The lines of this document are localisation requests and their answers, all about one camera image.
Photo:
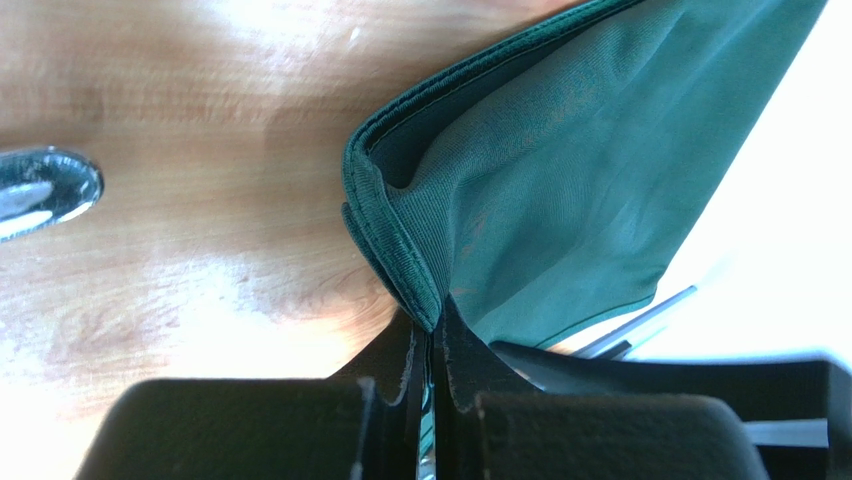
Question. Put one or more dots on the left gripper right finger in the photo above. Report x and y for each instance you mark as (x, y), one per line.
(491, 423)

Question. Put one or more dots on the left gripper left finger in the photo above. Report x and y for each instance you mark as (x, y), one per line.
(362, 422)

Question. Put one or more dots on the dark green cloth napkin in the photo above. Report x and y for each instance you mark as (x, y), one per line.
(545, 184)

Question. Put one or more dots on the silver fork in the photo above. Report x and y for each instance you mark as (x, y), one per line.
(45, 186)

